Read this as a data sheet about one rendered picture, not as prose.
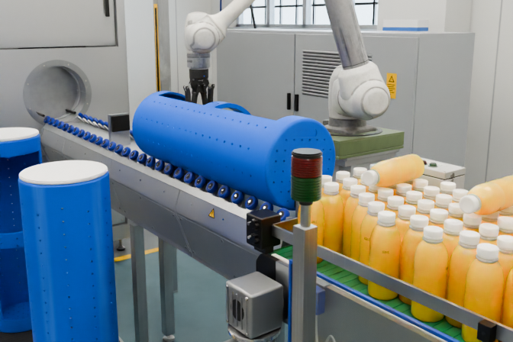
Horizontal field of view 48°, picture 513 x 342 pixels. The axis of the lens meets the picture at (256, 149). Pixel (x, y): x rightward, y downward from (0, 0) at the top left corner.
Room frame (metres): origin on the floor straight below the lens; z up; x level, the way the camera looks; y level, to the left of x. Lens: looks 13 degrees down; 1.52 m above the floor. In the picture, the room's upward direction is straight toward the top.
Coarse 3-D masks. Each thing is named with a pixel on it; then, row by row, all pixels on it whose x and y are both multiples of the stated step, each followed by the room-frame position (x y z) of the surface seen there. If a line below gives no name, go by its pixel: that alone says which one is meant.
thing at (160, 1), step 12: (156, 0) 3.02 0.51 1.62; (168, 0) 3.04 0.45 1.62; (156, 12) 3.02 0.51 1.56; (168, 12) 3.04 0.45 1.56; (156, 24) 3.02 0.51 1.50; (168, 24) 3.04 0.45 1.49; (156, 36) 3.02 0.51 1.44; (168, 36) 3.04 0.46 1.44; (156, 48) 3.03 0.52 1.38; (168, 48) 3.03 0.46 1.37; (156, 60) 3.03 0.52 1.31; (168, 60) 3.03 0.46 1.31; (156, 72) 3.04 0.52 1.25; (168, 72) 3.03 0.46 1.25; (156, 84) 3.04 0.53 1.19; (168, 84) 3.03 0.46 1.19
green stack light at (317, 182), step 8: (320, 176) 1.12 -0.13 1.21; (296, 184) 1.12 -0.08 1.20; (304, 184) 1.11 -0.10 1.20; (312, 184) 1.11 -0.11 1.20; (320, 184) 1.12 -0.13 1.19; (296, 192) 1.12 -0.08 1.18; (304, 192) 1.11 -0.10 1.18; (312, 192) 1.11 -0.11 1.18; (320, 192) 1.12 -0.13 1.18; (296, 200) 1.11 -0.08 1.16; (304, 200) 1.11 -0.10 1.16; (312, 200) 1.11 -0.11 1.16
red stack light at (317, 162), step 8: (296, 160) 1.12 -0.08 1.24; (304, 160) 1.11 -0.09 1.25; (312, 160) 1.11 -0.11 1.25; (320, 160) 1.12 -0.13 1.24; (296, 168) 1.12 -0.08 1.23; (304, 168) 1.11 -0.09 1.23; (312, 168) 1.11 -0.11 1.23; (320, 168) 1.12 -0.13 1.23; (296, 176) 1.12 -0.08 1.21; (304, 176) 1.11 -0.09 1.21; (312, 176) 1.11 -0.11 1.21
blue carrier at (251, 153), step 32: (160, 96) 2.27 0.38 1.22; (160, 128) 2.10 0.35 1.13; (192, 128) 1.94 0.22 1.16; (224, 128) 1.81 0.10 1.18; (256, 128) 1.71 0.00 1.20; (288, 128) 1.64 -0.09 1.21; (320, 128) 1.72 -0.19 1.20; (192, 160) 1.93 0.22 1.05; (224, 160) 1.76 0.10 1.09; (256, 160) 1.63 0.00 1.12; (288, 160) 1.64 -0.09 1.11; (256, 192) 1.67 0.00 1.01; (288, 192) 1.65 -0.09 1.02
